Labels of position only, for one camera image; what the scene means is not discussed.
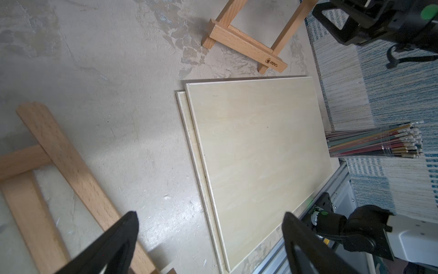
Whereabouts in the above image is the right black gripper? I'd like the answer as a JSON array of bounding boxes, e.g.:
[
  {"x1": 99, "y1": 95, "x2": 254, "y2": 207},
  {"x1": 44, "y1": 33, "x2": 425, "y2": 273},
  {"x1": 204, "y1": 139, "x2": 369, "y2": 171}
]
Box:
[{"x1": 312, "y1": 1, "x2": 424, "y2": 46}]

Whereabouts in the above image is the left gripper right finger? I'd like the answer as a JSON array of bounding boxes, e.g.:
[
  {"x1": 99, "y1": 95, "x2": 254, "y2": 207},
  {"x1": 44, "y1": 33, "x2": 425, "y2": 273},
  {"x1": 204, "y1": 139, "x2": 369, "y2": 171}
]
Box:
[{"x1": 282, "y1": 212, "x2": 357, "y2": 274}]

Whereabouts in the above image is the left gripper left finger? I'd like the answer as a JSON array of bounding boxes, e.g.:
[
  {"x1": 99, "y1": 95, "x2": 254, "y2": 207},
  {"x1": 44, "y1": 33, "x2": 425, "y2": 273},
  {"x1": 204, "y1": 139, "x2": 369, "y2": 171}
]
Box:
[{"x1": 57, "y1": 211, "x2": 139, "y2": 274}]

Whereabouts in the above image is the light wooden board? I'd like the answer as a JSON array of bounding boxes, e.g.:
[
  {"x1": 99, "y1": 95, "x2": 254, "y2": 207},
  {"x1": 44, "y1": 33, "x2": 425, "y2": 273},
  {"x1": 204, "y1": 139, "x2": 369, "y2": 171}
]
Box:
[
  {"x1": 186, "y1": 76, "x2": 334, "y2": 272},
  {"x1": 176, "y1": 91, "x2": 229, "y2": 274}
]

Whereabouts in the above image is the small wooden easel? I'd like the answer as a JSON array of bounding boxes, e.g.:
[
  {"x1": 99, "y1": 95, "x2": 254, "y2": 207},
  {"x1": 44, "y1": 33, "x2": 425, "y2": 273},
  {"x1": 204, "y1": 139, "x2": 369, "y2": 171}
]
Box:
[
  {"x1": 201, "y1": 0, "x2": 318, "y2": 74},
  {"x1": 0, "y1": 102, "x2": 177, "y2": 274}
]

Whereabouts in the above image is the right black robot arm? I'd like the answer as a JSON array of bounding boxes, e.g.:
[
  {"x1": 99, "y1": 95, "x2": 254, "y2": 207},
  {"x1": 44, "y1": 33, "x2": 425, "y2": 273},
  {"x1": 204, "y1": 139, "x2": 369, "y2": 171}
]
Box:
[{"x1": 306, "y1": 1, "x2": 438, "y2": 266}]

